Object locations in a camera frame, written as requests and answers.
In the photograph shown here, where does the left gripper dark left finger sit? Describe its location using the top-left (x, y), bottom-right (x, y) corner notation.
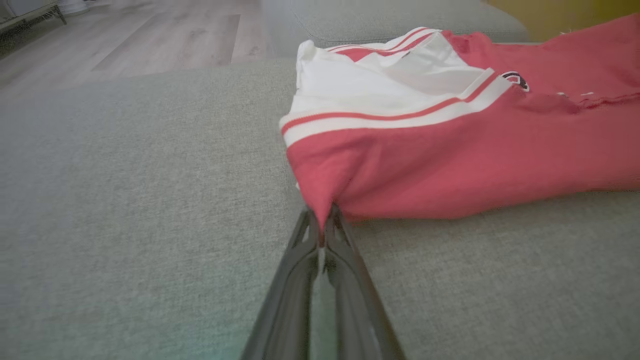
top-left (240, 209), bottom-right (321, 360)

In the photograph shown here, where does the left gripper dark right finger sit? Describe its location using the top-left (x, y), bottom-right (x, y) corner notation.
top-left (322, 204), bottom-right (406, 360)

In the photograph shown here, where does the large grey sofa seat cushion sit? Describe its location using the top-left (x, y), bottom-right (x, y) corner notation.
top-left (0, 42), bottom-right (640, 360)

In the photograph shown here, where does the red jersey with white hem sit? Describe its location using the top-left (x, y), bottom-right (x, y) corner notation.
top-left (278, 12), bottom-right (640, 234)

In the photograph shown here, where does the small grey sofa cushion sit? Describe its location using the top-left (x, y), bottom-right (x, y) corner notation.
top-left (260, 0), bottom-right (531, 58)

